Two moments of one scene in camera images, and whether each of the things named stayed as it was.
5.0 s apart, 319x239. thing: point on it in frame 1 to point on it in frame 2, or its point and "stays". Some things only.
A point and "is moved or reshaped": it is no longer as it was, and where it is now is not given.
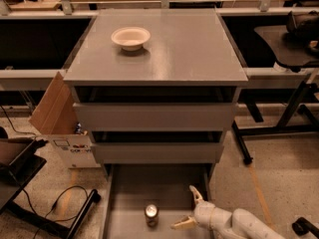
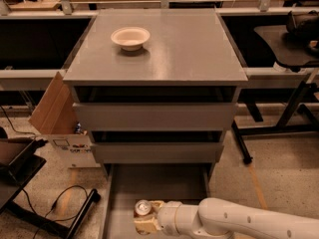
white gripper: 202,213 to 168,214
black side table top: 285,54 stays
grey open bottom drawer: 127,189 stays
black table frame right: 311,118 stays
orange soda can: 152,215 is moved or reshaped
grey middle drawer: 157,147 stays
